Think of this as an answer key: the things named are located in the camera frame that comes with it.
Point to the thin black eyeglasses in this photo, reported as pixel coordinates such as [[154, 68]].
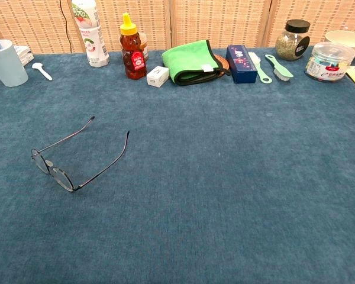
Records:
[[60, 179]]

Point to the blue fabric tablecloth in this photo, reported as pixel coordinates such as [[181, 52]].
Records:
[[225, 177]]

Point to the small white cardboard box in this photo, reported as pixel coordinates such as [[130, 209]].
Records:
[[156, 77]]

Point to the folded green microfiber cloth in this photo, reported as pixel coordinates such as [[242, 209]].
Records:
[[186, 59]]

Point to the brown woven round coaster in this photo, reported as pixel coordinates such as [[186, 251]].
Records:
[[222, 62]]

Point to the bear honey bottle yellow cap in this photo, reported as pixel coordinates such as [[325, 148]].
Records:
[[134, 59]]

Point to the small brown glass jar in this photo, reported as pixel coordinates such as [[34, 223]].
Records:
[[144, 47]]

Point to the dark blue printed box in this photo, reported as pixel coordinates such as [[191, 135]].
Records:
[[241, 63]]

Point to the green brush with white bristles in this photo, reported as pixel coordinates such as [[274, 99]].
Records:
[[261, 74]]

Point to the mint green scrubbing brush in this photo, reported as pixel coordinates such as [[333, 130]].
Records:
[[279, 69]]

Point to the white yogurt drink bottle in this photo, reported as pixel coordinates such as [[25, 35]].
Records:
[[94, 44]]

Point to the bamboo folding screen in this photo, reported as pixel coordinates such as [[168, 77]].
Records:
[[225, 20]]

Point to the glass spice jar black lid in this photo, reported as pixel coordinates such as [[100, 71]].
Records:
[[288, 45]]

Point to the small white plastic spoon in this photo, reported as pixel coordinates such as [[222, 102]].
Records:
[[38, 67]]

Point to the clear plastic candy jar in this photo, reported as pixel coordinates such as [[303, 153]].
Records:
[[328, 65]]

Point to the white tissue packet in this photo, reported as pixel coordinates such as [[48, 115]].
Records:
[[23, 54]]

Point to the light blue plastic cup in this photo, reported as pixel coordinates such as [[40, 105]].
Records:
[[9, 68]]

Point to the cream white bowl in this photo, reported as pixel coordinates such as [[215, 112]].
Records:
[[349, 40]]

